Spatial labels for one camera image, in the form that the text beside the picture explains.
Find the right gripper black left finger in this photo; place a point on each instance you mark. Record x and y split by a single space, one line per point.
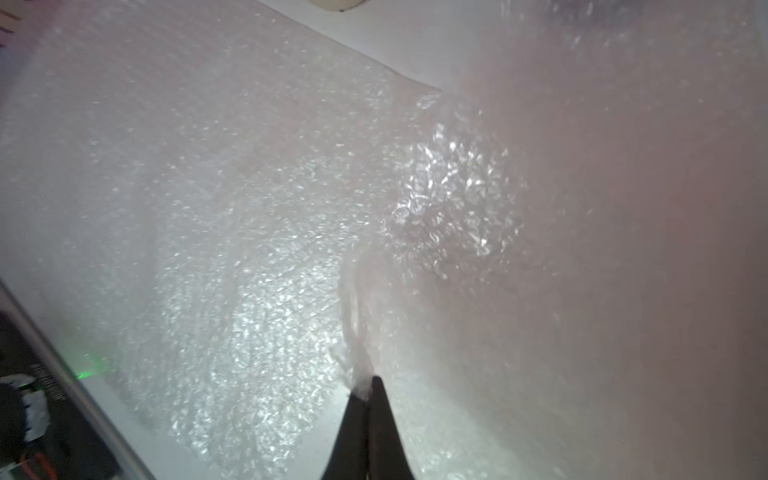
349 458

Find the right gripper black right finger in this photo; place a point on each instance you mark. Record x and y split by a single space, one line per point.
386 455

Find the clear bubble wrap sheet top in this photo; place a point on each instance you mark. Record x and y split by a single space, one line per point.
542 223

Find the white ceramic mug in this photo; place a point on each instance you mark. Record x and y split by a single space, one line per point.
336 5

